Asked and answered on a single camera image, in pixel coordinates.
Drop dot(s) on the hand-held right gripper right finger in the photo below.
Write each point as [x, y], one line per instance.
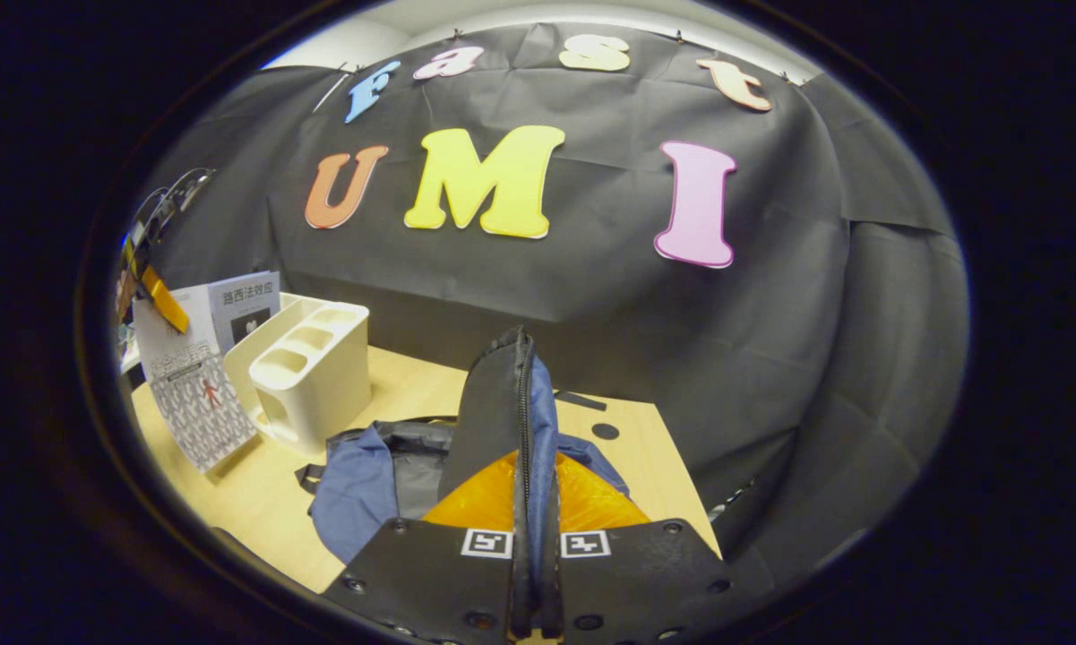
[636, 582]

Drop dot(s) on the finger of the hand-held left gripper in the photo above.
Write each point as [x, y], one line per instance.
[166, 300]

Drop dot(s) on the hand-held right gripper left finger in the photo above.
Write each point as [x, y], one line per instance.
[430, 573]

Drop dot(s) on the blue-grey book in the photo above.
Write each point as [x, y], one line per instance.
[246, 313]

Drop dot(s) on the blue and black schoolbag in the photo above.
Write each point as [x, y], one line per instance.
[358, 493]

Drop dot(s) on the white patterned book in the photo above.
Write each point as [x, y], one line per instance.
[202, 421]

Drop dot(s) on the white plastic bookshelf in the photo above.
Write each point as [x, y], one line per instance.
[322, 394]

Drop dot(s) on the small black round disc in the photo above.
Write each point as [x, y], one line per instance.
[606, 431]

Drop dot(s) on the black backdrop cloth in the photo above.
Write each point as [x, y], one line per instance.
[770, 358]

